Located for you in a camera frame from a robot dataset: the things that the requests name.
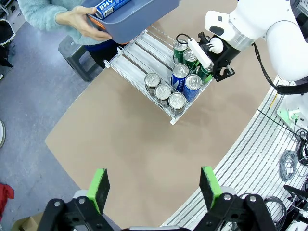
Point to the clear plastic can dispenser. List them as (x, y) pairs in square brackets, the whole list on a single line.
[(134, 62)]

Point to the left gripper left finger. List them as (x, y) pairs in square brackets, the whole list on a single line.
[(98, 190)]

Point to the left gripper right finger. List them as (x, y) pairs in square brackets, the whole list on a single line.
[(210, 190)]

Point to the blue white beverage can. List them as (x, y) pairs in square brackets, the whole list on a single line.
[(192, 83), (108, 8), (180, 72)]

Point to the white green base plate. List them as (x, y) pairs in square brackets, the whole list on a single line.
[(288, 115)]

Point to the person's right hand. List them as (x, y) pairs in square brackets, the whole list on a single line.
[(79, 21)]

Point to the open cardboard box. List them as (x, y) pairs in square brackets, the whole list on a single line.
[(26, 222)]

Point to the person in teal fleece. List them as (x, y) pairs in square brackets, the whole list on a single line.
[(101, 53)]

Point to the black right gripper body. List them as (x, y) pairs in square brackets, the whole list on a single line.
[(226, 55)]

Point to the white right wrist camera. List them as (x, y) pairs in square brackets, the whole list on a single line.
[(199, 54)]

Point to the black beverage can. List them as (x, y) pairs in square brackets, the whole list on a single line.
[(177, 101), (152, 80), (163, 91)]

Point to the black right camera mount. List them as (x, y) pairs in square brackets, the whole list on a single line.
[(204, 39)]

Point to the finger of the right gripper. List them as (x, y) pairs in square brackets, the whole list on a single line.
[(223, 73), (197, 67)]

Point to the blue plastic bin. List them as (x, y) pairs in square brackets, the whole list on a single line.
[(144, 19)]

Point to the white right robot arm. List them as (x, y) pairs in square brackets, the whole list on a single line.
[(276, 36)]

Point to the person's right forearm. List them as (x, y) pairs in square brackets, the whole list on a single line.
[(41, 14)]

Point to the black clamp device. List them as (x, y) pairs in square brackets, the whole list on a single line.
[(296, 191)]

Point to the green beverage can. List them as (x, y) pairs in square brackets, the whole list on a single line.
[(190, 55), (204, 75), (179, 49)]

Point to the grey plastic stool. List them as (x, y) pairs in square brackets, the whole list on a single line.
[(74, 55)]

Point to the red cloth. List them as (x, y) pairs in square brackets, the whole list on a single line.
[(6, 199)]

